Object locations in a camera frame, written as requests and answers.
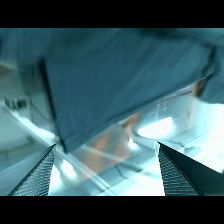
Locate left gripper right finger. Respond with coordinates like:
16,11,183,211
157,141,224,197

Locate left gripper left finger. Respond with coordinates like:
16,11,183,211
7,143,57,197

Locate teal blue shirt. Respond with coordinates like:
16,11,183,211
0,27,224,154

